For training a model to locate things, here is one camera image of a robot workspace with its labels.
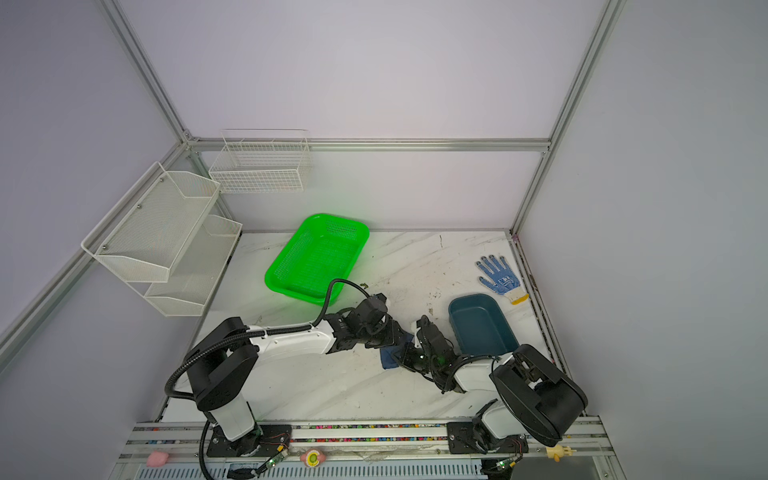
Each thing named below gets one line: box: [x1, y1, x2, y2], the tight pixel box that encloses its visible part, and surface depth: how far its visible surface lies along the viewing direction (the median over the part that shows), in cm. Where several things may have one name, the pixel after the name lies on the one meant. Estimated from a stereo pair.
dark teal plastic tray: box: [448, 294, 520, 356], surface depth 97 cm
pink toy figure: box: [146, 451, 169, 468], surface depth 72 cm
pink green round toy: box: [300, 448, 326, 468], surface depth 69 cm
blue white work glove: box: [476, 254, 529, 305], surface depth 106 cm
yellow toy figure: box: [546, 444, 577, 462], surface depth 70 cm
